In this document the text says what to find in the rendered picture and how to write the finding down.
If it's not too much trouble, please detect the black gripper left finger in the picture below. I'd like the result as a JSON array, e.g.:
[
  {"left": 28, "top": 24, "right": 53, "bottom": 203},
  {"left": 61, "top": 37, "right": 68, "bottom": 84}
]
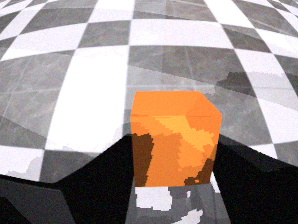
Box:
[{"left": 0, "top": 133, "right": 134, "bottom": 224}]

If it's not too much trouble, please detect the orange block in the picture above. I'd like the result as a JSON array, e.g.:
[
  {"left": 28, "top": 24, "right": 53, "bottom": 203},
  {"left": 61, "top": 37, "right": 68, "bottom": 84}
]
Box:
[{"left": 132, "top": 91, "right": 222, "bottom": 188}]

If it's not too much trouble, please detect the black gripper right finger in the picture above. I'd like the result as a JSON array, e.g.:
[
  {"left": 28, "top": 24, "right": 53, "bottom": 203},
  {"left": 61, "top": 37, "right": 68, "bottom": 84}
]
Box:
[{"left": 212, "top": 135, "right": 298, "bottom": 224}]

